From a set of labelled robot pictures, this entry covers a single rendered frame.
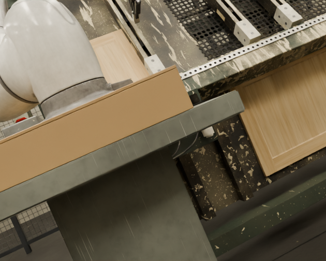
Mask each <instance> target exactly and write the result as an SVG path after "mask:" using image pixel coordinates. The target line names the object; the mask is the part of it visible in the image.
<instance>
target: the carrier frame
mask: <svg viewBox="0 0 326 261"><path fill-rule="evenodd" d="M213 127H214V129H215V131H216V134H217V137H218V139H217V140H215V141H213V142H211V143H208V144H206V145H204V146H202V147H200V148H198V149H196V150H193V151H191V152H189V153H187V154H185V155H183V156H181V157H179V158H176V159H174V162H175V164H176V166H177V169H178V171H179V173H180V175H181V178H182V180H183V182H184V185H185V187H186V189H187V192H188V194H189V196H190V199H191V201H192V204H193V206H194V208H195V210H196V213H197V215H198V217H199V220H201V219H204V220H205V221H208V220H210V219H212V218H214V217H216V213H215V212H217V211H219V210H221V209H223V208H224V207H226V206H228V205H230V204H232V203H234V202H236V201H238V200H242V201H247V200H248V199H250V198H252V197H254V195H253V192H255V191H257V190H259V189H261V188H263V187H265V186H267V185H269V184H271V183H273V182H275V181H277V180H279V179H280V178H282V177H284V176H286V175H288V174H290V173H292V172H294V171H296V170H298V169H300V168H302V167H304V166H306V165H308V164H309V163H311V162H313V161H315V160H317V159H319V158H321V157H323V156H325V155H326V147H324V148H322V149H320V150H318V151H316V152H314V153H312V154H310V155H308V156H306V157H304V158H302V159H300V160H298V161H296V162H295V163H293V164H291V165H289V166H287V167H285V168H283V169H281V170H279V171H277V172H275V173H273V174H271V175H269V176H267V177H265V176H264V174H263V172H262V169H261V167H260V164H259V162H258V160H257V157H256V155H255V153H254V150H253V148H252V146H251V143H250V141H249V139H248V136H247V133H246V131H245V129H244V126H243V124H242V122H241V119H240V117H239V115H235V116H233V117H231V118H229V119H227V120H224V121H222V122H220V123H218V124H216V125H213ZM324 198H326V171H325V172H323V173H321V174H319V175H317V176H315V177H314V178H312V179H310V180H308V181H306V182H304V183H302V184H300V185H298V186H297V187H295V188H293V189H291V190H289V191H287V192H285V193H283V194H281V195H280V196H278V197H276V198H274V199H272V200H270V201H268V202H266V203H265V204H263V205H261V206H259V207H257V208H256V209H254V210H252V211H250V212H248V213H246V214H244V215H242V216H240V217H238V218H237V219H235V220H233V221H231V222H229V223H227V224H225V225H223V226H222V227H220V228H218V229H216V230H214V231H212V232H210V233H208V234H207V235H206V236H207V238H208V240H209V242H210V245H211V247H212V249H213V252H214V254H215V256H216V257H219V256H221V255H222V254H224V253H226V252H228V251H230V250H231V249H233V248H235V247H236V246H238V245H240V244H242V243H244V242H246V241H247V240H249V239H251V238H253V237H255V236H257V235H258V234H260V233H262V232H264V231H266V230H267V229H269V228H271V227H273V226H275V225H277V224H278V223H280V222H282V221H284V220H286V219H287V218H289V217H291V216H293V215H295V214H297V213H298V212H300V211H302V210H304V209H306V208H308V207H309V206H311V205H313V204H315V203H317V202H318V201H320V200H322V199H324Z"/></svg>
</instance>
